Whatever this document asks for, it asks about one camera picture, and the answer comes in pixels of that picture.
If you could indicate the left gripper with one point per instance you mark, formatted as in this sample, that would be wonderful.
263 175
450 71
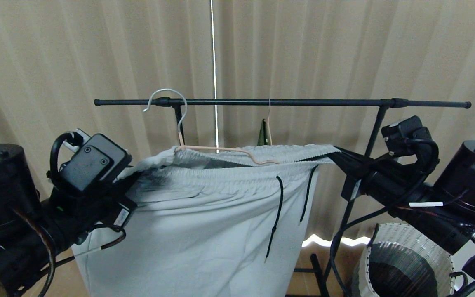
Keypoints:
89 210

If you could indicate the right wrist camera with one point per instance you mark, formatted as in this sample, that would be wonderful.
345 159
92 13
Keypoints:
404 130

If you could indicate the black clothes rack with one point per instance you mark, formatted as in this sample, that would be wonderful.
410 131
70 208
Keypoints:
324 102

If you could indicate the beige curtain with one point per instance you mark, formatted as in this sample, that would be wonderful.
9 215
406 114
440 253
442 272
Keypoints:
76 49

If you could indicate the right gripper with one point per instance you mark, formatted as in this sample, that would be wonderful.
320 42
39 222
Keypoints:
390 189

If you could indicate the white laundry basket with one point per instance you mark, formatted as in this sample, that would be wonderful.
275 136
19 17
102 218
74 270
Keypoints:
406 247

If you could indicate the pink clothes hanger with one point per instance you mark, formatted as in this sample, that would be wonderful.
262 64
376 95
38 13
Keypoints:
269 123
221 149

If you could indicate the green long-sleeved shirt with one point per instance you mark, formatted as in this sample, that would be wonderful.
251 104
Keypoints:
263 136

